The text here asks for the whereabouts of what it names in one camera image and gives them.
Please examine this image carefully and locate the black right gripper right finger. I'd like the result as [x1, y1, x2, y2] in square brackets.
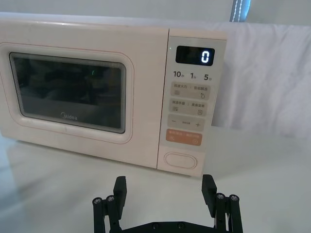
[201, 174, 243, 233]

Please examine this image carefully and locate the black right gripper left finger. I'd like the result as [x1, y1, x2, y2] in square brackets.
[92, 176, 128, 233]

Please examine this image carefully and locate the white table cloth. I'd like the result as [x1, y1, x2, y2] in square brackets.
[0, 125, 311, 233]

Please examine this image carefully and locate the oven control panel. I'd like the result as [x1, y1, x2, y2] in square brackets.
[157, 29, 228, 179]

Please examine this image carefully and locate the cream microwave oven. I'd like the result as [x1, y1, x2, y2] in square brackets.
[0, 18, 228, 179]

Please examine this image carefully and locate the white curtain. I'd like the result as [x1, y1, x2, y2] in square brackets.
[0, 0, 311, 132]

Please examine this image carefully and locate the grey striped post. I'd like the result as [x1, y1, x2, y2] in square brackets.
[229, 0, 251, 23]

